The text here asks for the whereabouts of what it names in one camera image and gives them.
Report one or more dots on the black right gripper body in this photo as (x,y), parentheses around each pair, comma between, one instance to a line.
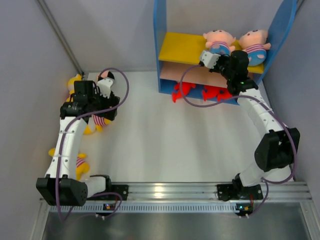
(222,66)

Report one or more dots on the boy doll striped shirt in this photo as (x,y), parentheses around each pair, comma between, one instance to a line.
(219,42)

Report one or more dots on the red shark plush toy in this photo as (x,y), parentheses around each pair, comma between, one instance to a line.
(179,90)

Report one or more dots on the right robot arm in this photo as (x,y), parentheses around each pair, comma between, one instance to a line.
(278,146)

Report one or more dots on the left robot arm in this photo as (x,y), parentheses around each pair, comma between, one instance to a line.
(60,185)

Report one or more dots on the blue yellow toy shelf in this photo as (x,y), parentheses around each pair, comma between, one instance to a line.
(178,53)

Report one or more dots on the yellow duck plush striped shirt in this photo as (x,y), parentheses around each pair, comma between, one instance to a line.
(96,123)

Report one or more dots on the yellow duck plush in corner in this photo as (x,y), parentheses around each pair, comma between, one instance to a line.
(70,85)

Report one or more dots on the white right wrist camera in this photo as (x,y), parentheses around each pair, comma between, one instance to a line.
(208,59)

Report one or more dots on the yellow duck plush near rail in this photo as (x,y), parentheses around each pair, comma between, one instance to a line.
(81,165)

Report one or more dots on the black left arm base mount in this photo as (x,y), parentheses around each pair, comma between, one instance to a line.
(117,191)

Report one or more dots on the metal corner post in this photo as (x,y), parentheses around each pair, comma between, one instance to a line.
(44,8)

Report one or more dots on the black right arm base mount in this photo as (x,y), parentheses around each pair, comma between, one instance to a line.
(236,191)

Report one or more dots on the perforated grey cable duct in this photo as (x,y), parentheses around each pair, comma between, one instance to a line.
(160,207)

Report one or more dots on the aluminium rail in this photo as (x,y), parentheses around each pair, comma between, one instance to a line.
(207,191)

